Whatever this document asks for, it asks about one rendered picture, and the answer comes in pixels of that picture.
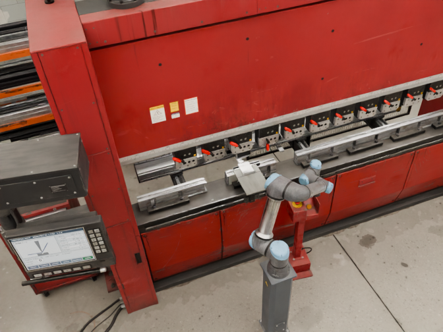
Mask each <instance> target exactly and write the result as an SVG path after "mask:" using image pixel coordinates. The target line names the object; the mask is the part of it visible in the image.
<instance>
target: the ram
mask: <svg viewBox="0 0 443 332"><path fill-rule="evenodd" d="M89 52H90V56H91V58H92V63H93V66H94V70H95V73H96V78H97V80H98V85H99V87H100V92H101V95H102V99H103V104H104V106H105V111H106V113H107V118H108V121H109V125H110V128H111V132H112V135H113V139H114V142H115V147H116V150H117V154H118V157H119V159H121V158H124V157H128V156H131V155H136V154H138V153H143V152H147V151H150V150H155V149H158V148H162V147H166V146H170V145H173V144H178V143H181V142H185V141H188V140H192V139H195V138H200V137H203V136H207V135H211V134H215V133H218V132H223V131H226V130H230V129H233V128H238V127H240V126H245V125H249V124H253V123H257V122H260V121H265V120H268V119H272V118H275V117H280V116H283V115H287V114H290V113H294V112H298V111H302V110H305V109H310V108H313V107H317V106H320V105H325V104H328V103H332V102H335V101H340V100H343V99H347V98H351V97H355V96H359V95H363V94H367V93H370V92H374V91H377V90H382V89H385V88H389V87H392V86H397V85H400V84H405V83H408V82H412V81H415V80H420V79H422V78H427V77H430V76H434V75H437V74H442V73H443V0H325V1H319V2H315V3H309V4H306V5H299V6H296V7H290V8H286V9H280V10H276V11H271V12H267V13H261V14H255V15H252V16H246V17H242V18H236V19H233V20H226V21H223V22H217V23H213V24H207V25H203V26H197V27H194V28H188V29H184V30H178V31H174V32H169V33H165V34H159V35H155V36H150V37H146V38H140V39H136V40H131V41H124V42H121V43H115V44H111V45H105V46H101V47H95V48H92V49H89ZM439 80H443V77H440V78H435V79H432V80H428V81H425V82H420V83H418V84H413V85H410V86H406V87H402V88H398V89H395V90H390V91H388V92H383V93H380V94H376V95H373V96H369V97H364V98H361V99H356V100H353V101H349V102H346V103H341V104H339V105H334V106H331V107H327V108H323V109H319V110H316V111H311V112H309V113H304V114H301V115H297V116H294V117H289V118H286V119H282V120H278V121H274V122H271V123H267V124H262V125H259V126H255V127H252V128H248V129H244V130H240V131H237V132H232V133H229V134H225V135H222V136H218V137H215V138H210V139H207V140H203V141H199V142H195V143H192V144H188V145H185V146H180V147H178V148H173V149H170V150H165V151H162V152H158V153H153V154H150V155H146V156H143V157H139V158H136V159H131V160H128V161H124V162H120V164H121V166H122V165H126V164H129V163H134V162H137V161H142V160H144V159H149V158H152V157H156V156H159V155H163V154H167V153H171V152H176V151H179V150H183V149H186V148H190V147H193V146H197V145H201V144H205V143H208V142H213V141H215V140H220V139H223V138H227V137H230V136H234V135H238V134H242V133H245V132H250V131H252V130H257V129H260V128H264V127H267V126H272V125H276V124H279V123H284V122H287V121H291V120H294V119H298V118H301V117H306V116H309V115H313V114H316V113H321V112H323V111H328V110H331V109H335V108H338V107H343V106H346V105H350V104H353V103H358V102H360V101H365V100H368V99H372V98H376V97H380V96H385V95H387V94H392V93H395V92H399V91H402V90H406V89H410V88H414V87H417V86H422V85H424V84H429V83H431V82H436V81H439ZM192 97H197V98H198V110H199V112H196V113H191V114H188V115H186V114H185V104H184V99H189V98H192ZM176 101H178V106H179V110H178V111H174V112H171V109H170V104H169V103H172V102H176ZM159 105H163V106H164V111H165V118H166V121H161V122H158V123H153V124H152V118H151V114H150V108H151V107H156V106H159ZM178 112H179V115H180V117H176V118H173V119H172V117H171V114H174V113H178Z"/></svg>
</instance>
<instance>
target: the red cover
mask: <svg viewBox="0 0 443 332"><path fill-rule="evenodd" d="M319 1H325V0H159V1H153V2H148V3H143V4H141V5H139V6H137V7H135V8H131V9H110V10H106V11H100V12H96V13H89V14H83V15H80V16H79V17H80V21H81V24H82V28H83V30H84V35H85V37H86V41H87V44H88V48H89V49H92V48H95V47H101V46H105V45H111V44H115V43H121V42H127V41H131V40H136V39H140V38H146V37H150V36H155V35H159V34H165V33H169V32H174V31H178V30H184V29H188V28H194V27H197V26H203V25H207V24H213V23H217V22H223V21H226V20H233V19H236V18H242V17H246V16H252V15H255V14H261V13H267V12H271V11H276V10H280V9H286V8H290V7H296V6H299V5H306V4H309V3H315V2H319Z"/></svg>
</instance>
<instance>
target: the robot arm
mask: <svg viewBox="0 0 443 332"><path fill-rule="evenodd" d="M320 169H321V162H320V161H319V160H317V159H313V160H312V161H311V162H310V166H309V167H308V168H307V170H306V171H305V172H304V173H303V174H302V175H301V176H300V177H299V182H300V184H302V185H300V184H297V183H296V182H293V181H292V180H289V179H287V178H285V177H283V176H281V175H279V174H277V173H274V174H272V175H270V176H269V177H268V179H267V180H266V182H265V184H264V188H265V189H266V190H267V191H266V195H267V197H268V198H267V200H266V205H265V208H264V211H263V214H262V219H261V221H260V225H259V228H257V229H256V230H254V231H253V232H252V233H251V235H250V238H249V245H250V247H251V248H253V249H254V250H256V251H257V252H260V253H261V254H262V255H264V256H266V257H267V258H269V259H270V260H269V262H268V263H267V268H266V269H267V272H268V274H269V275H270V276H271V277H273V278H275V279H283V278H286V277H287V276H288V275H289V273H290V269H291V268H290V264H289V262H288V260H289V247H288V245H287V244H286V243H285V242H284V241H282V240H274V239H272V238H273V233H272V230H273V227H274V223H275V221H276V217H277V214H278V210H279V208H280V204H281V201H283V200H287V201H290V202H303V201H305V200H308V199H309V198H312V197H313V196H314V197H319V196H320V193H321V192H325V193H327V194H329V193H331V191H332V189H333V187H334V184H333V183H331V182H330V181H327V180H325V179H323V178H321V177H319V175H320Z"/></svg>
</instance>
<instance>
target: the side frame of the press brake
mask: <svg viewBox="0 0 443 332"><path fill-rule="evenodd" d="M44 1H45V0H25V6H26V20H27V28H28V41H29V49H30V55H31V57H32V60H33V62H34V66H35V68H36V71H37V73H38V76H39V78H40V82H41V83H42V87H43V89H44V92H45V95H46V98H47V100H48V103H49V106H50V108H51V111H52V113H53V116H54V119H55V122H56V123H57V127H58V129H59V132H60V134H61V135H65V134H74V133H78V132H80V133H81V135H80V137H81V139H82V143H83V145H84V149H85V151H86V154H87V156H88V160H89V175H88V195H87V196H85V197H84V199H85V200H86V204H87V206H88V209H89V211H90V212H91V211H97V213H98V215H101V216H102V219H103V222H104V225H105V228H106V231H107V233H108V236H109V239H110V242H111V245H112V247H113V251H114V253H115V256H116V264H115V265H111V266H110V267H111V270H112V272H113V276H114V278H115V281H116V283H117V286H118V288H119V292H120V293H121V297H122V299H123V302H124V304H125V308H126V309H127V313H128V314H130V313H132V312H135V311H137V310H141V309H143V308H147V307H149V306H153V305H155V304H158V299H157V296H156V292H155V288H154V284H153V282H152V277H151V274H150V270H149V267H148V262H147V260H146V255H145V253H144V249H143V245H142V241H141V238H140V234H139V231H138V227H137V224H136V219H135V216H134V212H133V208H132V205H131V201H130V198H129V193H128V190H127V186H126V183H125V179H124V176H123V172H122V168H121V164H120V161H119V157H118V154H117V150H116V147H115V142H114V139H113V135H112V132H111V128H110V125H109V121H108V118H107V113H106V111H105V106H104V104H103V99H102V95H101V92H100V87H99V85H98V80H97V78H96V73H95V70H94V66H93V63H92V58H91V56H90V52H89V48H88V44H87V41H86V37H85V35H84V30H83V28H82V24H81V21H80V17H79V15H78V11H77V8H76V4H75V1H74V0H54V1H55V2H54V3H52V4H45V2H44Z"/></svg>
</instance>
